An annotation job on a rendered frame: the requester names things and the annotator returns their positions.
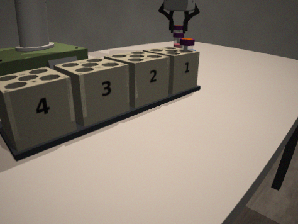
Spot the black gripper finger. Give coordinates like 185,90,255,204
158,4,174,33
183,4,200,33

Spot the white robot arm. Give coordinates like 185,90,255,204
14,0,54,52

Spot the beige bucket adapter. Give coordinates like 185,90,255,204
0,67,77,152
53,57,130,127
104,51,170,108
143,47,200,94

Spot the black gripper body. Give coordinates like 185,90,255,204
163,0,196,11

